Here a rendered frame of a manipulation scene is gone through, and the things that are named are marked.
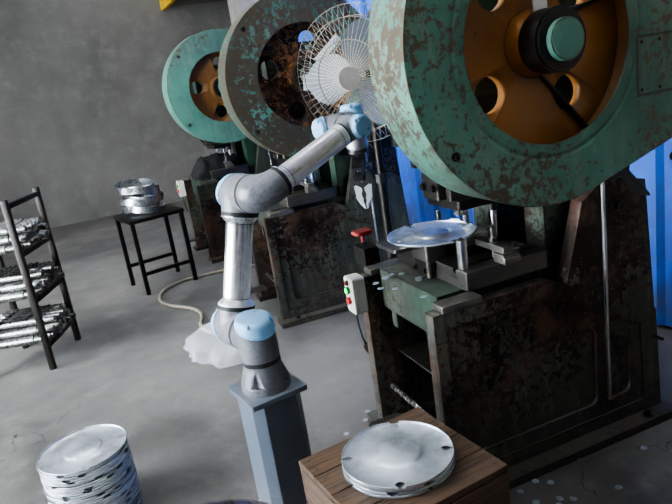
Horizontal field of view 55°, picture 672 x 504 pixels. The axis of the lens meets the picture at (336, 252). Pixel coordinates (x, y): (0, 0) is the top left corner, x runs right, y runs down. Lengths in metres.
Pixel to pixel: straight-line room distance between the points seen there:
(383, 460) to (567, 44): 1.11
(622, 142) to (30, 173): 7.33
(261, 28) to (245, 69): 0.21
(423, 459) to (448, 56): 0.98
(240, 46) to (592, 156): 1.90
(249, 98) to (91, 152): 5.34
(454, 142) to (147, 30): 7.14
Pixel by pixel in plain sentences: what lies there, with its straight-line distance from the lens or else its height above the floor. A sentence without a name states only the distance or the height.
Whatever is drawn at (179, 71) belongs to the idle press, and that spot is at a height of 1.48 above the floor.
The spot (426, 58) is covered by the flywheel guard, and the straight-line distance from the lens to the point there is 1.53.
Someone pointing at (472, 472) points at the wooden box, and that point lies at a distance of 1.70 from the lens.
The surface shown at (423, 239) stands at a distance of 2.07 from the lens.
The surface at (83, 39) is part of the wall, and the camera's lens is 8.43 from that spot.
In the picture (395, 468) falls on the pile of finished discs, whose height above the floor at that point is 0.38.
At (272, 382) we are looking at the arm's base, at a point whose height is 0.49.
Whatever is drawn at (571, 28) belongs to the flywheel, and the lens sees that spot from 1.69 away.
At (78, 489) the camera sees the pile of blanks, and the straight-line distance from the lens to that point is 2.33.
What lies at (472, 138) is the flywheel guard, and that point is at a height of 1.14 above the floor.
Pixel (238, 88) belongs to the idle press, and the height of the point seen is 1.32.
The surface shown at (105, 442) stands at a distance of 2.42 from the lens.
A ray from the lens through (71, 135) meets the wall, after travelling 8.39.
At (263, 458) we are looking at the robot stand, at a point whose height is 0.26.
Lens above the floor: 1.35
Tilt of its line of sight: 16 degrees down
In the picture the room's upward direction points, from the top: 9 degrees counter-clockwise
